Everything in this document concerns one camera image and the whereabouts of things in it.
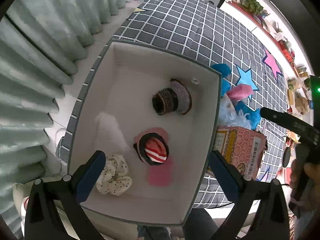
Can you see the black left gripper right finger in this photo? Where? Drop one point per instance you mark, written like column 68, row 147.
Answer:
column 271, row 220

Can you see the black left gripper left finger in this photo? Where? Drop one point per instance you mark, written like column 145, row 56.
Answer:
column 42, row 220

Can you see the white storage box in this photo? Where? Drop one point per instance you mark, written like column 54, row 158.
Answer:
column 118, row 106

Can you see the pink red carton box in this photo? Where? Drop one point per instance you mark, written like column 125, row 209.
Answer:
column 241, row 147

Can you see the red white striped sock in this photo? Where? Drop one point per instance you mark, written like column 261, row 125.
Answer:
column 151, row 149

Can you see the blue plush towel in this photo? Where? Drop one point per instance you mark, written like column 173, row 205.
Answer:
column 253, row 116

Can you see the light blue fluffy toy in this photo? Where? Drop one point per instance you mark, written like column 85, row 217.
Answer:
column 228, row 117

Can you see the white dotted scrunchie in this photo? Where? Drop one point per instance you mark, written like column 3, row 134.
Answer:
column 114, row 179

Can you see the black round disc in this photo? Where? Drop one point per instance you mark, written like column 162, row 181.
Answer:
column 286, row 157

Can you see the grey checked blanket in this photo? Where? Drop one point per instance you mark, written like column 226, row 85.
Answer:
column 199, row 31

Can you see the blue cloth piece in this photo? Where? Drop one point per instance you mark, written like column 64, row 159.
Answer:
column 225, row 71

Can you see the black gold knitted roll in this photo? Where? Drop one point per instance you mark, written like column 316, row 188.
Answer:
column 165, row 101

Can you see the blue jeans leg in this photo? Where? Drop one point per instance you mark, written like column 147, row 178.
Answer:
column 199, row 225

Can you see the pink foam sponge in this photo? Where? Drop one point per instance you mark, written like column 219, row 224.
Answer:
column 240, row 92

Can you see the pale green curtain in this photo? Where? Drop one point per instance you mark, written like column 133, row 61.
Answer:
column 40, row 43

